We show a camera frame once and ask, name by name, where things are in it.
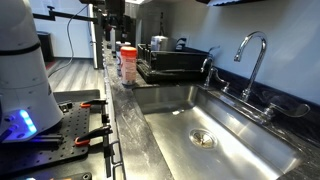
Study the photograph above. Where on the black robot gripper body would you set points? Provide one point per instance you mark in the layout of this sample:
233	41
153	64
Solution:
115	10

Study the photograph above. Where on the orange-capped creamer bottle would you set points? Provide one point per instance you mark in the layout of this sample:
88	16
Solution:
128	64

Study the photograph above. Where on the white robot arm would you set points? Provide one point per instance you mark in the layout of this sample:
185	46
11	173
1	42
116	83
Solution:
27	104

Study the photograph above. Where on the white-capped creamer bottle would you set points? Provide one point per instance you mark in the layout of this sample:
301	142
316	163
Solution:
119	45

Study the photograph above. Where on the stainless steel pot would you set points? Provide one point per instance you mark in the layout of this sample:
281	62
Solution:
162	43

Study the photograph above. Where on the black trash bin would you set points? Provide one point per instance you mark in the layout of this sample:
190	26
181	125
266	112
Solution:
46	45

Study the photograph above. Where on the black dish drying rack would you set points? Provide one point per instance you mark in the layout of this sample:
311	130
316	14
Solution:
164	66

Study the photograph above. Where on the small chrome side faucet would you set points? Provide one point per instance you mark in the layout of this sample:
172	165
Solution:
213	71

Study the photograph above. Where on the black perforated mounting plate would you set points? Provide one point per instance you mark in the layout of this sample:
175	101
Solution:
55	146

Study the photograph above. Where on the stainless steel sink basin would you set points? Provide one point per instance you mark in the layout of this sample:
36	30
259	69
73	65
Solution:
202	138

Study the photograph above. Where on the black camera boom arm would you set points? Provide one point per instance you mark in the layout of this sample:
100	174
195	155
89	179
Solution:
52	15

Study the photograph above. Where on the far orange-handled black clamp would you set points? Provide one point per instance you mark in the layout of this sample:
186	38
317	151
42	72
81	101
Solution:
88	104

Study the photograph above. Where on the orange-handled black clamp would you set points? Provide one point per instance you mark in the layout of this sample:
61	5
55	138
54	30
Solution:
98	132
88	104

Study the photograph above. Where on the near orange-handled black clamp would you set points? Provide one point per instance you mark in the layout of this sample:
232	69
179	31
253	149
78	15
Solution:
98	132

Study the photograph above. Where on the chrome wing faucet handle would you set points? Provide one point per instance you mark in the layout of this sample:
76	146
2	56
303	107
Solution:
272	109

